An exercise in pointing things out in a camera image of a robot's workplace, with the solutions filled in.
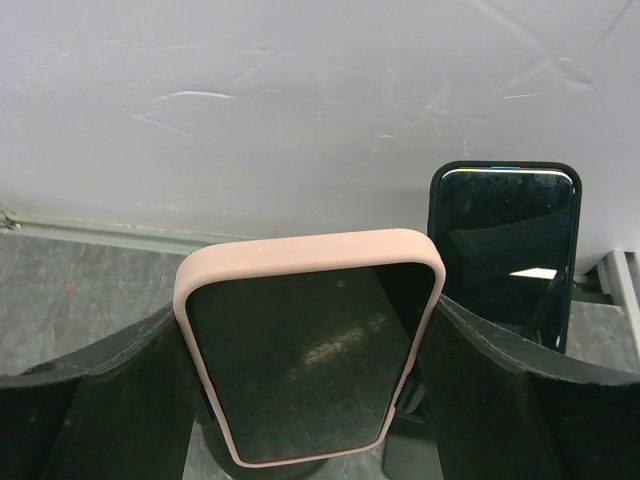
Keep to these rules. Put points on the pink case smartphone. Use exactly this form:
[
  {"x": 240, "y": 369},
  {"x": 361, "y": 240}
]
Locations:
[{"x": 303, "y": 345}]

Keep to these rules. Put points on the black smartphone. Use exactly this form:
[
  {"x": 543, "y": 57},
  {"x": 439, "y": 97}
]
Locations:
[{"x": 507, "y": 233}]

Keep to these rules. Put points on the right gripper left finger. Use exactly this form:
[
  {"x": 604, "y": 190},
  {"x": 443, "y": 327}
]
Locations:
[{"x": 120, "y": 408}]

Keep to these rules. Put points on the black round-base clamp phone stand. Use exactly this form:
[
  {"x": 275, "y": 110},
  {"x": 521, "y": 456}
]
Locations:
[{"x": 396, "y": 462}]

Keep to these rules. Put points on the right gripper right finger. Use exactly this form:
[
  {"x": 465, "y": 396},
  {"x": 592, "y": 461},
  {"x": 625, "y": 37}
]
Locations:
[{"x": 503, "y": 407}]

